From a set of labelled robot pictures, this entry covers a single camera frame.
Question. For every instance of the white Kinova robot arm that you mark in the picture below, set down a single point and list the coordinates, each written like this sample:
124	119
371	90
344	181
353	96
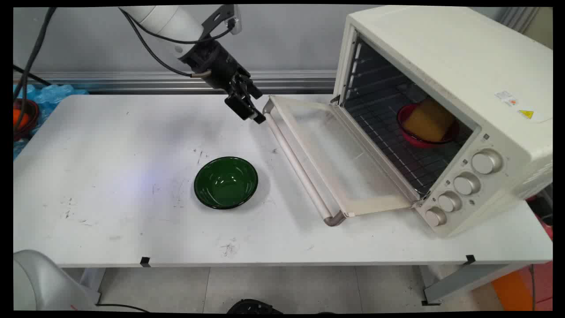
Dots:
163	20

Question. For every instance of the yellow sponge block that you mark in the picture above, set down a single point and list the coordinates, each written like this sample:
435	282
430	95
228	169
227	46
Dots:
428	121

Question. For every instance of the yellow warning sticker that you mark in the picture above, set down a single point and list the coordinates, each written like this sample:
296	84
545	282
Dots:
526	114

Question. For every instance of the green enamel bowl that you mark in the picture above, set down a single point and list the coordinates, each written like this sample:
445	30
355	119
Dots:
226	182

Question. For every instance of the white toaster oven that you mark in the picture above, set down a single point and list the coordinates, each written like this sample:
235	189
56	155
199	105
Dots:
441	53

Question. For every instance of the blue plastic bag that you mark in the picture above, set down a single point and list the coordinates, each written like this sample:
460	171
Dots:
53	95

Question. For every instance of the dark red container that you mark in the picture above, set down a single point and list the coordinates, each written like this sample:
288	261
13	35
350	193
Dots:
32	117

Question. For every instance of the orange floor object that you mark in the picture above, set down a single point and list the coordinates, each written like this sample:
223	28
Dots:
512	291

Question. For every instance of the orange ball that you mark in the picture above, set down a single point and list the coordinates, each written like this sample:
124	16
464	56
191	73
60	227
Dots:
18	118

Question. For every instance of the black round floor object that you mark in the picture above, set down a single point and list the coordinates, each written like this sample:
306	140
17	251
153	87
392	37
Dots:
254	307

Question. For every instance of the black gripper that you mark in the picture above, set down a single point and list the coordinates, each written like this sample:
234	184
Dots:
212	62

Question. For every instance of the aluminium wall rail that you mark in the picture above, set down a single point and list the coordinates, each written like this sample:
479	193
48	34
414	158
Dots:
132	81

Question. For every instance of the large silver oven knob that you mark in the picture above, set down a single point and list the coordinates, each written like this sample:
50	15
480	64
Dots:
485	161

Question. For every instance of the red bowl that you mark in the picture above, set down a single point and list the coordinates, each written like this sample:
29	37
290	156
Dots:
423	143

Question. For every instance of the grey table leg brace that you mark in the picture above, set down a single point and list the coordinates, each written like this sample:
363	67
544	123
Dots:
468	282

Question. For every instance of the white label sticker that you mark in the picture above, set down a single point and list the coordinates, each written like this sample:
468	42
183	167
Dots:
506	98

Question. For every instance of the black tape strip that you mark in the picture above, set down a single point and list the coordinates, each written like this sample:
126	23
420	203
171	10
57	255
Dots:
145	261
470	259

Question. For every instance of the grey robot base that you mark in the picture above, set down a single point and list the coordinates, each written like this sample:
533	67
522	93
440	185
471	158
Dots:
42	282

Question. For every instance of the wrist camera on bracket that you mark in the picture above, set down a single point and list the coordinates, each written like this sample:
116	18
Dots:
230	21

